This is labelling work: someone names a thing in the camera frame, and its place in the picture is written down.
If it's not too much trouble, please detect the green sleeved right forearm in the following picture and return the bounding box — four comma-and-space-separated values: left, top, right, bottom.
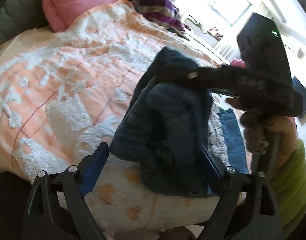
271, 139, 306, 238

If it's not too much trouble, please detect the person's right hand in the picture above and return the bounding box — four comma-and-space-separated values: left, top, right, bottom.
226, 98, 297, 169

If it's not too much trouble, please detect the clothes pile near window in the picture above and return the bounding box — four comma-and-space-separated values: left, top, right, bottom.
184, 15, 223, 41

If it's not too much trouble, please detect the black flat screen television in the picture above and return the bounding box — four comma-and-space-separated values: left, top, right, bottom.
292, 77, 306, 118

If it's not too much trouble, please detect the purple striped cushion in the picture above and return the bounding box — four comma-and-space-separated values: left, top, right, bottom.
129, 0, 190, 40

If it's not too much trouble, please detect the orange white fluffy blanket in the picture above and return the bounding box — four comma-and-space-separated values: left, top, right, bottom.
0, 0, 218, 231

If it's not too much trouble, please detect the grey quilted headboard cover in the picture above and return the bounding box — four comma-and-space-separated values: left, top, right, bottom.
0, 0, 48, 45

